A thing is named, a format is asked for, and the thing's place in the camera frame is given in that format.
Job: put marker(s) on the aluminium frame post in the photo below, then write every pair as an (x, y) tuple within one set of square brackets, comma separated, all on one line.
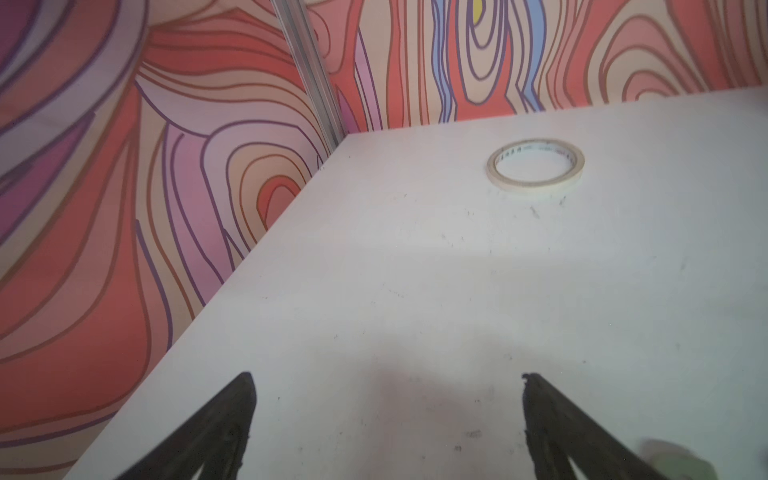
[(302, 41)]

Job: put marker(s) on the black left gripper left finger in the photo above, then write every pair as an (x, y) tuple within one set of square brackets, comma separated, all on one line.
[(210, 444)]

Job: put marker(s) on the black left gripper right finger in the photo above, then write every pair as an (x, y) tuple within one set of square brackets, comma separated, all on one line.
[(561, 438)]

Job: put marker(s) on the masking tape roll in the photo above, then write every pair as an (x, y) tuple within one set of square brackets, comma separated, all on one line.
[(562, 148)]

